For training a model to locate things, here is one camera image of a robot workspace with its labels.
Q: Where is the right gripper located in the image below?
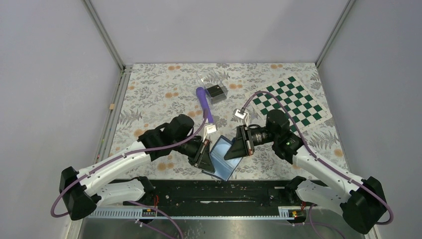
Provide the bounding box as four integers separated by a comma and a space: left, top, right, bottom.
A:
224, 124, 278, 161

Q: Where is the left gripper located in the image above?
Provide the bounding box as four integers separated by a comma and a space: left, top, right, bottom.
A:
174, 136, 215, 173

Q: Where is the navy blue card holder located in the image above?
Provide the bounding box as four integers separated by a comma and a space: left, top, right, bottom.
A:
202, 135, 245, 182

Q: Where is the purple plastic handle tool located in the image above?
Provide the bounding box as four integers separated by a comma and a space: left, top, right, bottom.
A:
196, 87, 214, 124

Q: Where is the clear plastic card box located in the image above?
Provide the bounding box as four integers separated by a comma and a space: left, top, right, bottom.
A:
197, 70, 228, 105

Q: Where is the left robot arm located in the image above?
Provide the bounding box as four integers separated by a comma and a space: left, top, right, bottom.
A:
50, 111, 215, 221

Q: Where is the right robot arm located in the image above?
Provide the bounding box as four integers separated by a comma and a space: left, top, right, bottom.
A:
224, 109, 387, 234

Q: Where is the green white checkerboard mat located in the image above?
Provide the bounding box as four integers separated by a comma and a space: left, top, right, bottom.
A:
245, 76, 332, 133

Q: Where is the floral patterned table mat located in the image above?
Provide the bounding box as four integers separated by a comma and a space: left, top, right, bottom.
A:
104, 63, 348, 180

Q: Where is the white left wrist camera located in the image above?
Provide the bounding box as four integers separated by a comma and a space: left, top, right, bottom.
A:
202, 123, 217, 139

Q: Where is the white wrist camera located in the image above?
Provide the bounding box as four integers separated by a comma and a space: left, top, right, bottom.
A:
233, 108, 249, 125
202, 123, 217, 139

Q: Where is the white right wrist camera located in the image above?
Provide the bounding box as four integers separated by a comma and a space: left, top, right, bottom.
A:
233, 108, 249, 125

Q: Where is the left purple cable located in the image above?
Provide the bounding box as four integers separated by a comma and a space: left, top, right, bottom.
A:
50, 109, 210, 239

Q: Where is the purple cable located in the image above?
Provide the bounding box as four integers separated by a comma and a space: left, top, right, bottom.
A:
242, 91, 395, 239
50, 109, 210, 239

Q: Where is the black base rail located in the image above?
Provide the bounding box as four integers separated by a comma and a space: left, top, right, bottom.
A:
90, 179, 316, 220

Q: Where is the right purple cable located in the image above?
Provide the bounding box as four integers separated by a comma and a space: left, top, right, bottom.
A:
242, 91, 395, 239

